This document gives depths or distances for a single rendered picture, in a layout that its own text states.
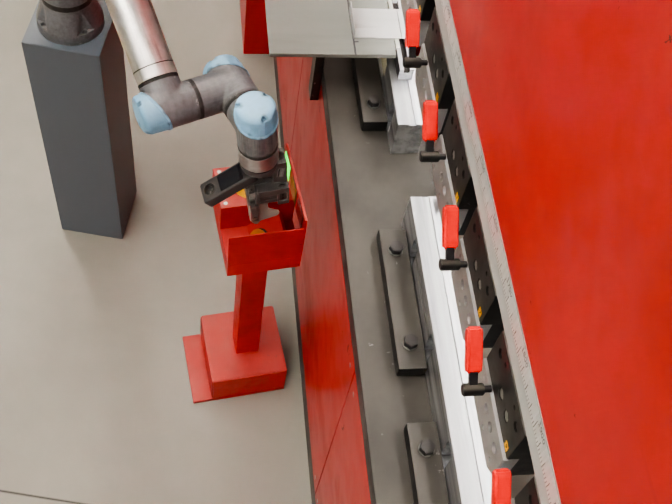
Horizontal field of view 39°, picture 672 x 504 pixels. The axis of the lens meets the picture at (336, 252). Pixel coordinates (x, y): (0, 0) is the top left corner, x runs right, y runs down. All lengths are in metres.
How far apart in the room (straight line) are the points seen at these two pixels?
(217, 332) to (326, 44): 0.93
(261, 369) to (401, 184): 0.80
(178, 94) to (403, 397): 0.67
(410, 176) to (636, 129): 1.10
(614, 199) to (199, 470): 1.79
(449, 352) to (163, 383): 1.17
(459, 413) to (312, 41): 0.83
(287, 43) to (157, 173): 1.12
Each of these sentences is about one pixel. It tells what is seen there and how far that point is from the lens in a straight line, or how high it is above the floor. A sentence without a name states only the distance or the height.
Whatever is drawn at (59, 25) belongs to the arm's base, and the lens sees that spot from 2.29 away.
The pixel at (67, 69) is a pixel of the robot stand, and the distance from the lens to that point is 2.35.
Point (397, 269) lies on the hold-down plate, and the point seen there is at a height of 0.90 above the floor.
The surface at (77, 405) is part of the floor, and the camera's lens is 2.67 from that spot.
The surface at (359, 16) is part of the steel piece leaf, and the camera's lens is 2.09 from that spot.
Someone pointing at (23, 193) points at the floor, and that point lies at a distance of 3.03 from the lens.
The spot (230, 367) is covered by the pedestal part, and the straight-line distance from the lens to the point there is 2.56.
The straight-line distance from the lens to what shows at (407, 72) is 2.01.
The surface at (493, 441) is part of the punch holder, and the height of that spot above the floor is 1.23.
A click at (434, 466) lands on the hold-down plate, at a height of 0.91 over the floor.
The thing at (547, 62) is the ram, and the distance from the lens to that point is 1.15.
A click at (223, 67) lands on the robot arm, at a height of 1.13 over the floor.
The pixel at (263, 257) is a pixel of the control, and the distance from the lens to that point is 2.02.
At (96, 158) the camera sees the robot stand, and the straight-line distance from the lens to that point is 2.60.
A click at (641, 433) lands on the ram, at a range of 0.95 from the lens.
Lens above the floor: 2.44
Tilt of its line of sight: 57 degrees down
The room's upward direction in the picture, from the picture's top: 13 degrees clockwise
